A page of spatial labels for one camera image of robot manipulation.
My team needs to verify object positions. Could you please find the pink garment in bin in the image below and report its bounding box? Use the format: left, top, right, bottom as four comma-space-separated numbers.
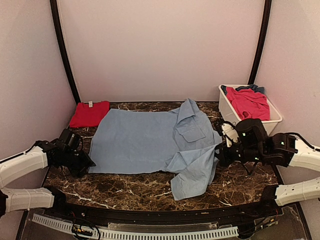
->
226, 87, 271, 121

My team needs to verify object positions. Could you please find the dark blue garment in bin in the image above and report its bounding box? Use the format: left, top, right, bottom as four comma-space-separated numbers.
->
221, 84, 265, 95

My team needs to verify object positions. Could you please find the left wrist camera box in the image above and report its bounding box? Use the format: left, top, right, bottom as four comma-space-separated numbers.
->
55, 128, 81, 152

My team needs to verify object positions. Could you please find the electronics board with wires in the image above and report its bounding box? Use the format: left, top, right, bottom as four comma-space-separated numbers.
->
253, 215, 279, 233
69, 211, 101, 240

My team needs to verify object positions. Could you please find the left electronics board with wires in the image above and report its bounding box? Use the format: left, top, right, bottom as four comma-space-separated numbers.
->
69, 211, 101, 240

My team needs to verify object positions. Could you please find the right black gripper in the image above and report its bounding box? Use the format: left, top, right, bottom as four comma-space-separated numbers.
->
210, 139, 265, 167

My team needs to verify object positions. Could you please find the light blue shirt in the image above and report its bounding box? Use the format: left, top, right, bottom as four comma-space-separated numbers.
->
89, 99, 222, 201

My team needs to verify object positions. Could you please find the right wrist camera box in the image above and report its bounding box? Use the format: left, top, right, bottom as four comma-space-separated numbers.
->
235, 118, 268, 148

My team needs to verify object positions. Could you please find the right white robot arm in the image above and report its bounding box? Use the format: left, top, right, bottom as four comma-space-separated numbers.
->
215, 132, 320, 217

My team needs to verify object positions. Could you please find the right electronics board with wires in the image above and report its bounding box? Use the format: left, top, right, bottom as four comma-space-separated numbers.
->
253, 215, 279, 233

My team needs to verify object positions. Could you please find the black frame post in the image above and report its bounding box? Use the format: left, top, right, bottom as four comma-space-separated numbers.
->
247, 0, 272, 85
49, 0, 81, 105

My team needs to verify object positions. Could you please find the white plastic laundry bin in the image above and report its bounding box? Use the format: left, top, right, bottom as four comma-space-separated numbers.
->
218, 84, 283, 134

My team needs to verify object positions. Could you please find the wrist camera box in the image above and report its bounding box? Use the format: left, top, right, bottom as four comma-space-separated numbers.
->
235, 118, 268, 148
55, 128, 81, 152

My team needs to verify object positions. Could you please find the white slotted cable duct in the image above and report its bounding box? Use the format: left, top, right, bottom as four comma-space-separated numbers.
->
32, 213, 239, 240

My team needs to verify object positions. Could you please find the right black frame post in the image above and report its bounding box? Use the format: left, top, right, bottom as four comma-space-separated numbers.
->
247, 0, 272, 85

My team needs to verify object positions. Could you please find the left black frame post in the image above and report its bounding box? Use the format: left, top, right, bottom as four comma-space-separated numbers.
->
49, 0, 81, 105

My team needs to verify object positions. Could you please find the red t-shirt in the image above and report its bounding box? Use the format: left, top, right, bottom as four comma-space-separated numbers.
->
69, 101, 110, 128

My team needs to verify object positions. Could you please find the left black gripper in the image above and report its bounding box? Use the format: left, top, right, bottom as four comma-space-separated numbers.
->
61, 149, 95, 178

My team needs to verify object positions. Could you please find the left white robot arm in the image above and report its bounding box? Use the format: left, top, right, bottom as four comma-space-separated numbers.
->
0, 140, 96, 218

